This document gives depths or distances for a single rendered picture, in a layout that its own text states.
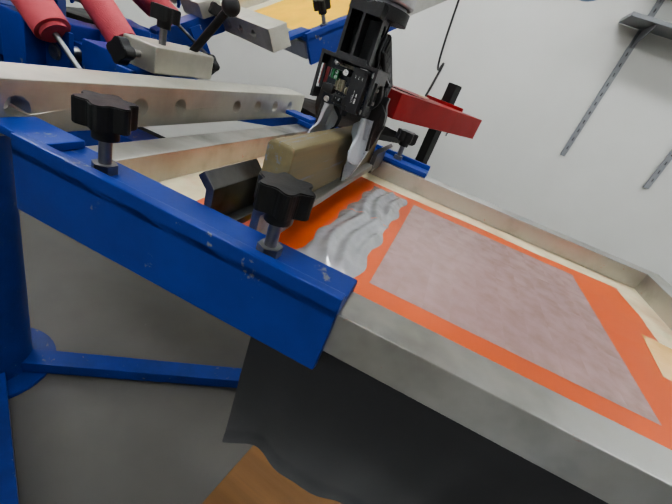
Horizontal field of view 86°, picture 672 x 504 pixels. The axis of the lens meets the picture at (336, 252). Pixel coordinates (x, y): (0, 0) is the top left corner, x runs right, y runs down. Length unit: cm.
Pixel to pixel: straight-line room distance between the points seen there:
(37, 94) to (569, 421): 51
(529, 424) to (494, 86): 231
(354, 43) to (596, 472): 43
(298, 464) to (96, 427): 93
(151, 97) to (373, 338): 40
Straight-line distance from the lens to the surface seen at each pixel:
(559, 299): 61
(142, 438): 135
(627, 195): 271
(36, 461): 135
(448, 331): 38
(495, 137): 251
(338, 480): 54
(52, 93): 46
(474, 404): 29
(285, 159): 36
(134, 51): 60
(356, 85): 45
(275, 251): 27
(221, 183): 33
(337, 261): 39
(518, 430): 30
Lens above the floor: 115
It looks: 27 degrees down
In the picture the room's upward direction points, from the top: 21 degrees clockwise
